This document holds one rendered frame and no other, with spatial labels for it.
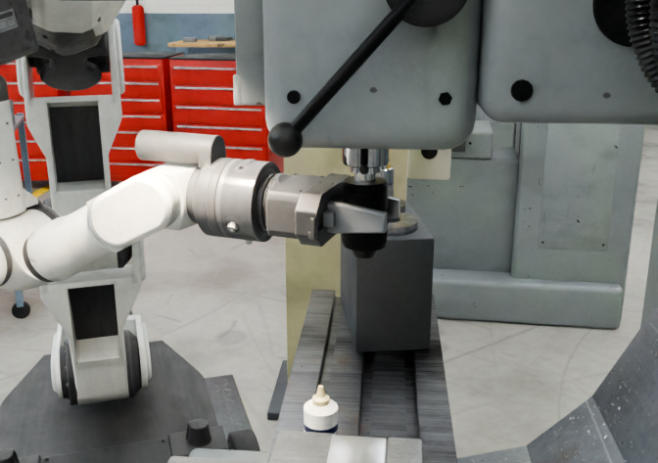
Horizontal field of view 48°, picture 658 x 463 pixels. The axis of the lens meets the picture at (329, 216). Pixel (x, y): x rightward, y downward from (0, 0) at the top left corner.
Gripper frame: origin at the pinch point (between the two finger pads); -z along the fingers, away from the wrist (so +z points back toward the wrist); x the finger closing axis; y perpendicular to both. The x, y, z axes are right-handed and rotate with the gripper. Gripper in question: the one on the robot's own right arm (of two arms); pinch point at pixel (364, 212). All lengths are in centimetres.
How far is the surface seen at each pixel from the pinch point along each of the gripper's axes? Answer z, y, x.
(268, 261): 141, 124, 289
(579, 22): -19.5, -19.8, -7.2
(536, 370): -11, 123, 209
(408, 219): 4.3, 12.5, 38.8
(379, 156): -1.8, -6.4, -1.5
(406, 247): 3.1, 15.1, 33.2
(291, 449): 3.4, 21.4, -12.4
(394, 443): -5.9, 21.3, -8.0
